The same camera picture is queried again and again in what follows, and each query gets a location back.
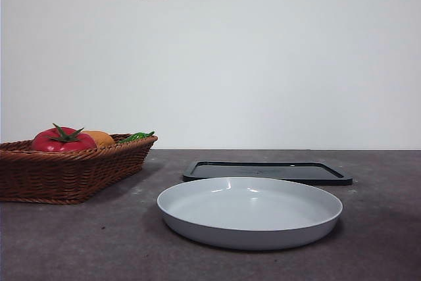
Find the red tomato with green stem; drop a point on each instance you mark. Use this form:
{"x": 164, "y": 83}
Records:
{"x": 49, "y": 141}

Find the black rectangular tray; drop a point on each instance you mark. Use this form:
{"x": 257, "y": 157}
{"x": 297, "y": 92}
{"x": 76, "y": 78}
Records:
{"x": 213, "y": 169}

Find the green pepper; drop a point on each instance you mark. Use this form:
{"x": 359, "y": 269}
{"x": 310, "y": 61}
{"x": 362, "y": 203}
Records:
{"x": 138, "y": 136}

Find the grey round plate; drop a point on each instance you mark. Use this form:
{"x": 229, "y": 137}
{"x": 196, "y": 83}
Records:
{"x": 250, "y": 215}

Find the brown wicker basket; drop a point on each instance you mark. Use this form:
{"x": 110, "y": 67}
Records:
{"x": 65, "y": 175}

